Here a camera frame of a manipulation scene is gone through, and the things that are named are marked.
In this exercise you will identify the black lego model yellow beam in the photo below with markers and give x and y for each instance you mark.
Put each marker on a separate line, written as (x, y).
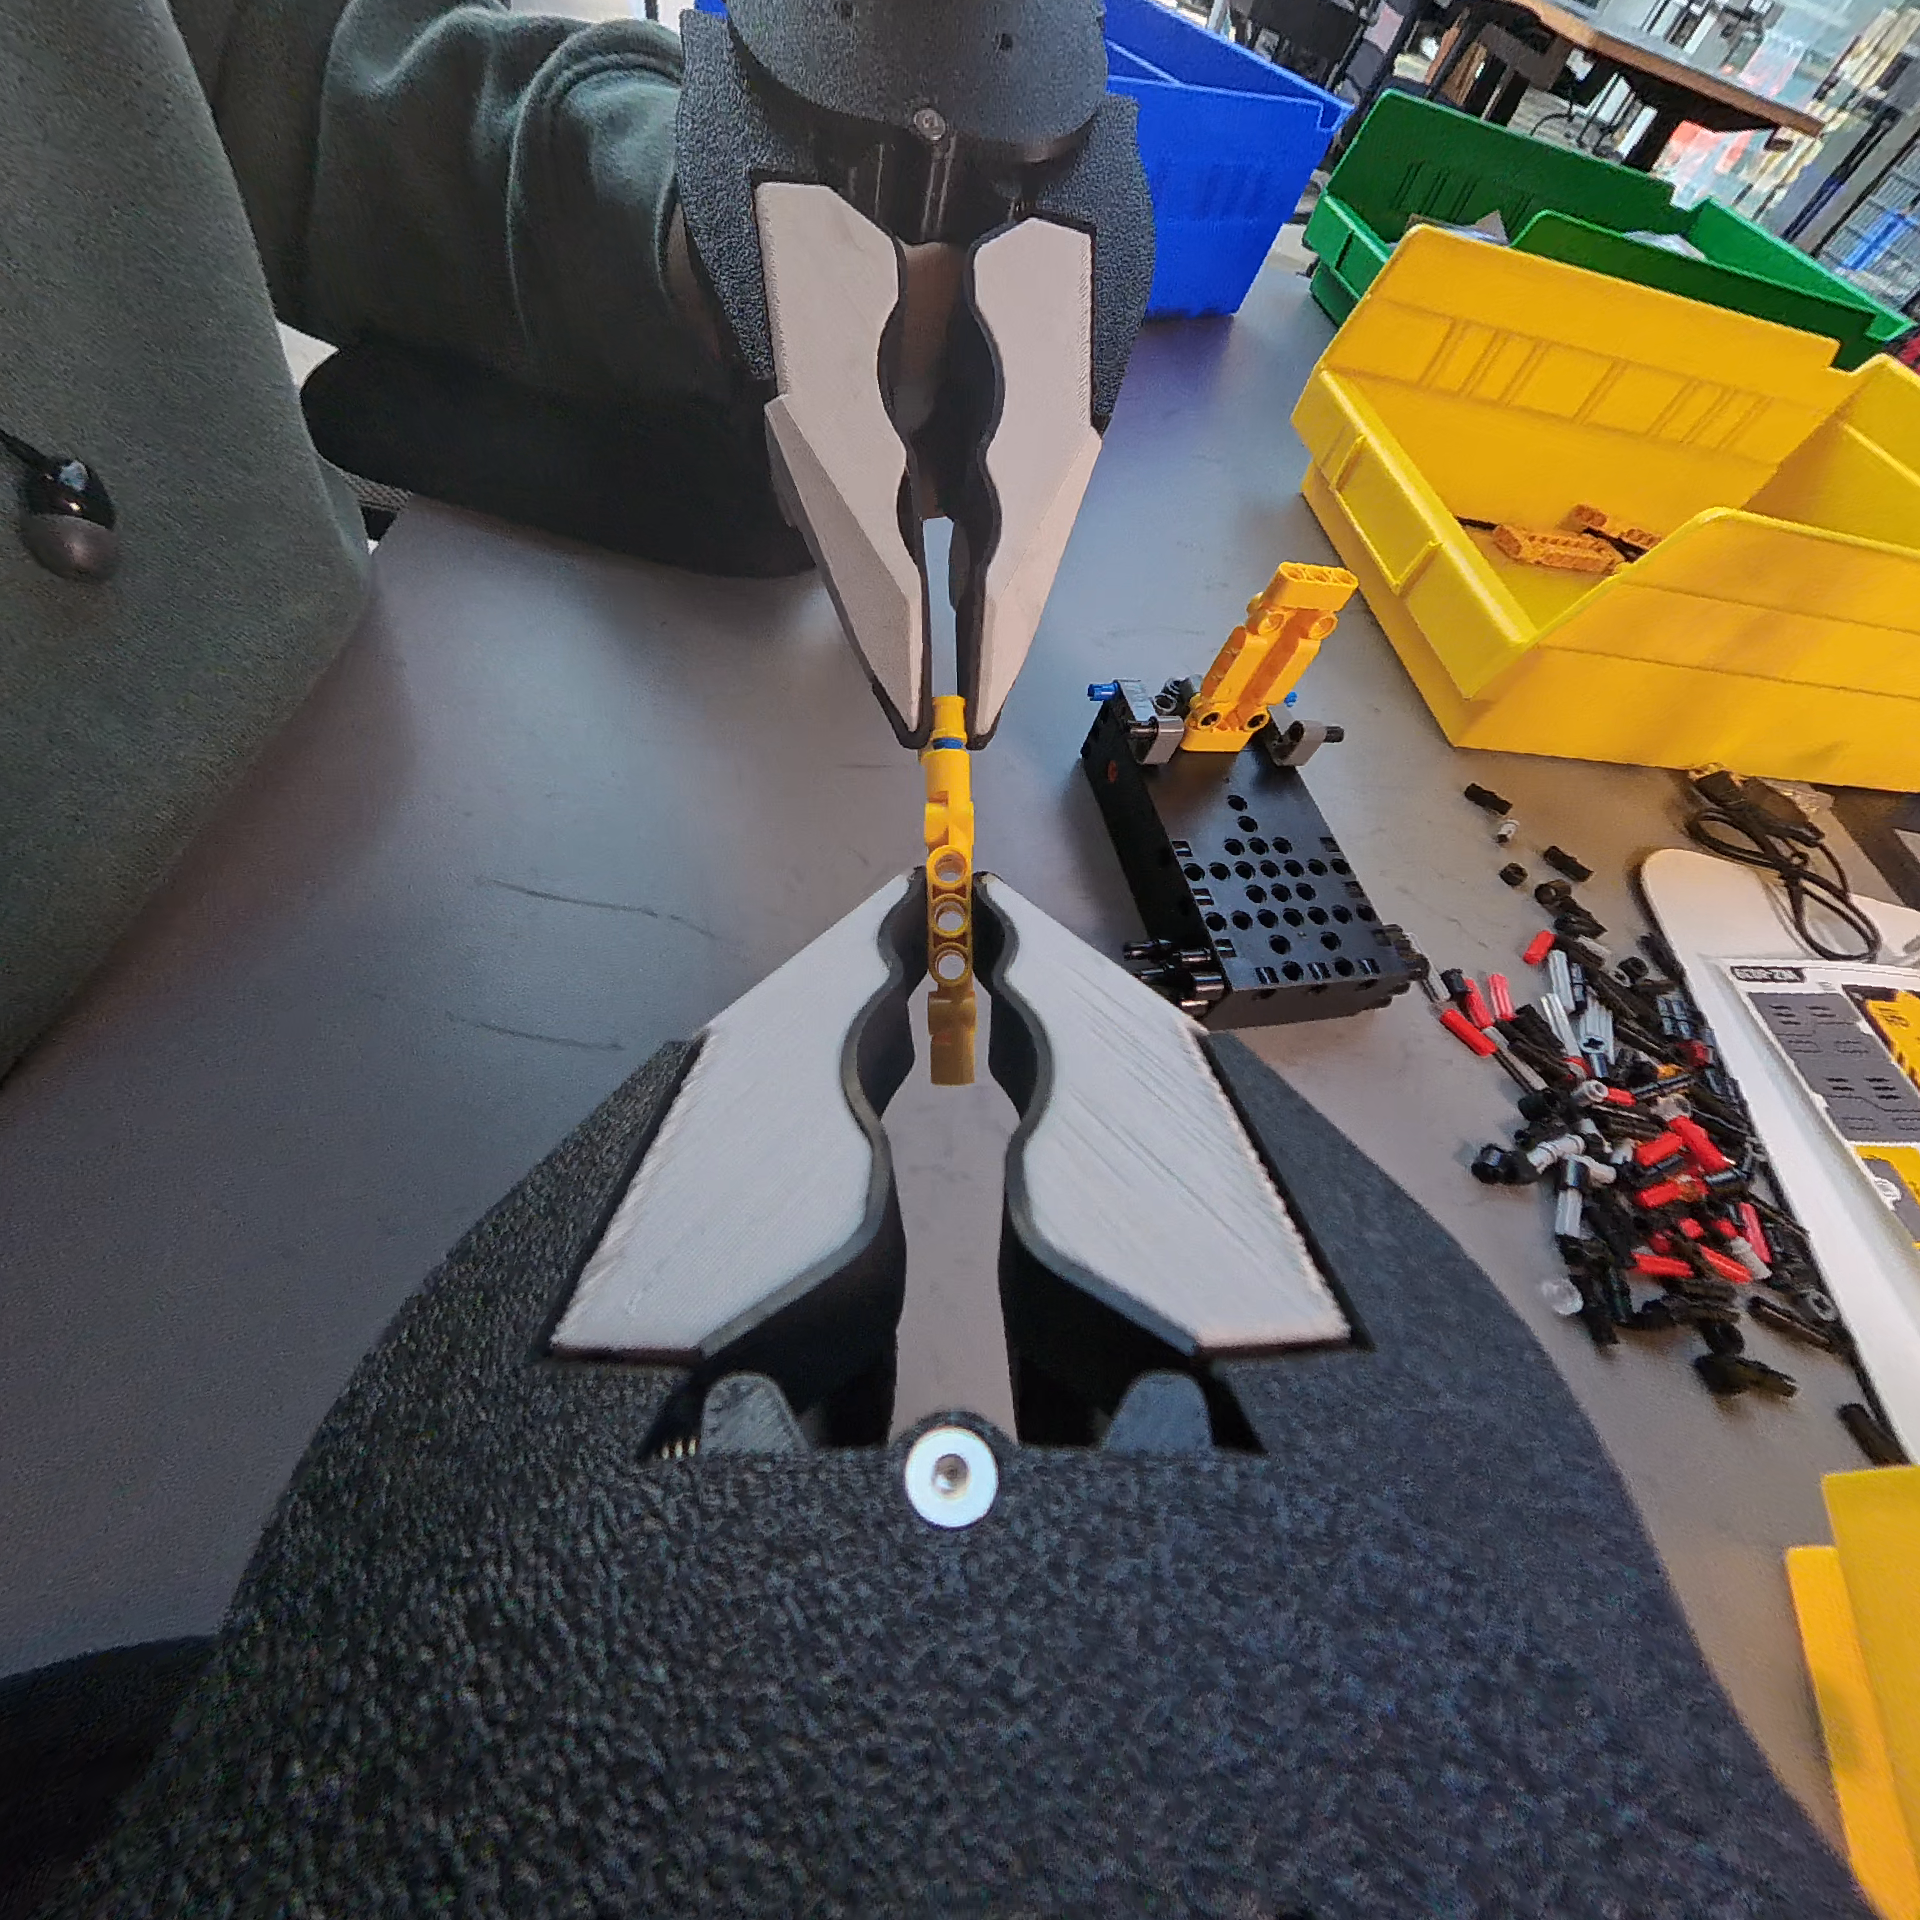
(1277, 884)

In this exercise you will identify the blue storage bin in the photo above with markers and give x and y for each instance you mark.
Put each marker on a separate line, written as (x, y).
(1215, 165)

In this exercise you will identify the black mesh chair armrest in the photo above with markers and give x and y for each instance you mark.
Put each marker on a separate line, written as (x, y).
(569, 466)

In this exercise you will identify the sticker sheet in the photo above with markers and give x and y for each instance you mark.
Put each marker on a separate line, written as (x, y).
(1848, 1050)

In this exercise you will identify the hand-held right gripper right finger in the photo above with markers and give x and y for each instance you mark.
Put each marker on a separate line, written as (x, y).
(1187, 1184)

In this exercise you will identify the yellow storage bin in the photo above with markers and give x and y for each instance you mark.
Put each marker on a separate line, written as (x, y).
(1868, 1679)
(1592, 644)

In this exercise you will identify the yellow lego panel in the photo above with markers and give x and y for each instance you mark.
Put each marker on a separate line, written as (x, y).
(955, 994)

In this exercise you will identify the pile of loose lego pieces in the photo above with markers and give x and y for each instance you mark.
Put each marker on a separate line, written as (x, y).
(1637, 1156)

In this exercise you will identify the green storage bin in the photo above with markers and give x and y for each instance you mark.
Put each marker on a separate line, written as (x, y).
(1503, 165)

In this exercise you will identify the white stand base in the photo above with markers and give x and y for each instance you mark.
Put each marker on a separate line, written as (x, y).
(1802, 918)

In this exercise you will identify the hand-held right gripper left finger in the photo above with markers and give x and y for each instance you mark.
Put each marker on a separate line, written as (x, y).
(722, 1184)

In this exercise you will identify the heap of yellow lego parts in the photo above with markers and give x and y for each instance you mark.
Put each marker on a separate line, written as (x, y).
(1559, 542)

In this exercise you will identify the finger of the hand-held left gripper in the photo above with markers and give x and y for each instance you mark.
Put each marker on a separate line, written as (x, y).
(1049, 391)
(830, 359)

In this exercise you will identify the person's left forearm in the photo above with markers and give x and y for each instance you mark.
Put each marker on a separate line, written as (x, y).
(479, 182)

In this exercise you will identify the wooden office desk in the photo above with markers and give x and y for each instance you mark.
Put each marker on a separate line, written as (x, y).
(1637, 57)

